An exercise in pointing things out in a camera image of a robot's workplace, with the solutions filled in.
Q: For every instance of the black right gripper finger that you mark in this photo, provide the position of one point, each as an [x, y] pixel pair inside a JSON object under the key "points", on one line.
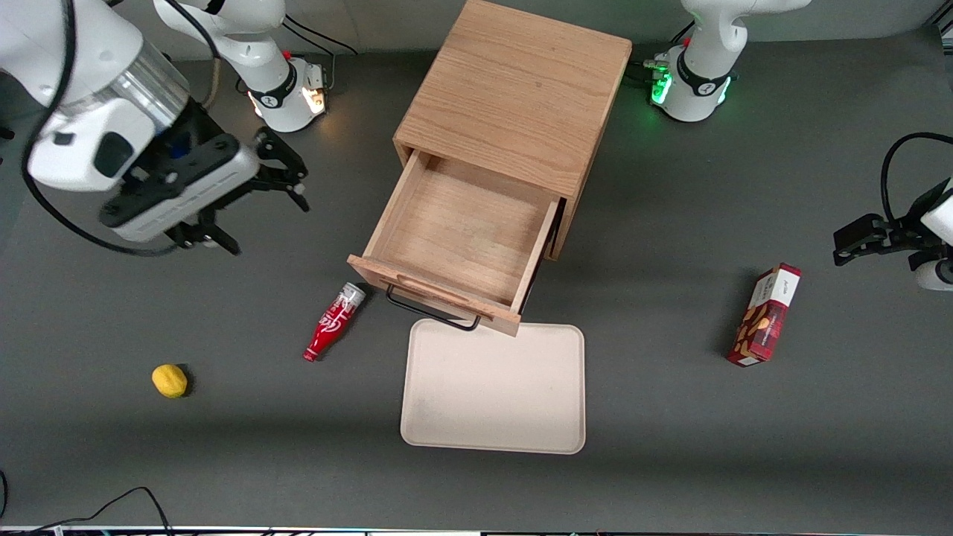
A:
{"points": [[201, 232], [283, 167]]}

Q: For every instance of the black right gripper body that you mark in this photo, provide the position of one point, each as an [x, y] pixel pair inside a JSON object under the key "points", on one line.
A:
{"points": [[199, 131]]}

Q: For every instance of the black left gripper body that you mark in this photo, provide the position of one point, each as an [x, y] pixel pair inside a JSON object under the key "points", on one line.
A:
{"points": [[910, 222]]}

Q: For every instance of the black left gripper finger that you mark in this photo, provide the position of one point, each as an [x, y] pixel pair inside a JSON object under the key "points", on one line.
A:
{"points": [[860, 237]]}

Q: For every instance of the wooden drawer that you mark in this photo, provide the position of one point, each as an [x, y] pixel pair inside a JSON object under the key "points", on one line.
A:
{"points": [[461, 231]]}

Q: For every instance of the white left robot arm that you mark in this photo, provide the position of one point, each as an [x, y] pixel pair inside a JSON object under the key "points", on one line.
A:
{"points": [[703, 74]]}

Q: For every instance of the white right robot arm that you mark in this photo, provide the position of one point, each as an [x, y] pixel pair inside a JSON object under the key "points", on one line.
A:
{"points": [[74, 45]]}

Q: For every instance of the oak wooden drawer cabinet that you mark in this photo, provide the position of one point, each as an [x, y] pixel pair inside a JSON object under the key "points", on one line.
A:
{"points": [[514, 82]]}

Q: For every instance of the red cookie box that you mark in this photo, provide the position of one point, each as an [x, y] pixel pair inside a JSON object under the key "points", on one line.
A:
{"points": [[763, 320]]}

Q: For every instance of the yellow lemon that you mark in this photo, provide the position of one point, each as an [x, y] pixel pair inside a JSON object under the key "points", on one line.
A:
{"points": [[170, 381]]}

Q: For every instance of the red cola bottle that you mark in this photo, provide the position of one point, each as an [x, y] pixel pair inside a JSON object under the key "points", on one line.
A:
{"points": [[331, 327]]}

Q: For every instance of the beige plastic tray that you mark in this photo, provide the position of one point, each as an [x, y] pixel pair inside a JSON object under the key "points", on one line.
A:
{"points": [[491, 394]]}

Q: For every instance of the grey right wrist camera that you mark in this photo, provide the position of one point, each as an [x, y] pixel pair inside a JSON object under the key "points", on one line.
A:
{"points": [[201, 193]]}

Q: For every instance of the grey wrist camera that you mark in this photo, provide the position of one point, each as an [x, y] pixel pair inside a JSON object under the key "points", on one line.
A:
{"points": [[201, 193], [931, 277]]}

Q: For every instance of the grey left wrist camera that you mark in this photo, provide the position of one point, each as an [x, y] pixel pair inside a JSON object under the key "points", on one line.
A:
{"points": [[931, 277]]}

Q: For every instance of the aluminium frame rail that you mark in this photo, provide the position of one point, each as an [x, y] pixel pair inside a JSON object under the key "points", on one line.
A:
{"points": [[944, 26]]}

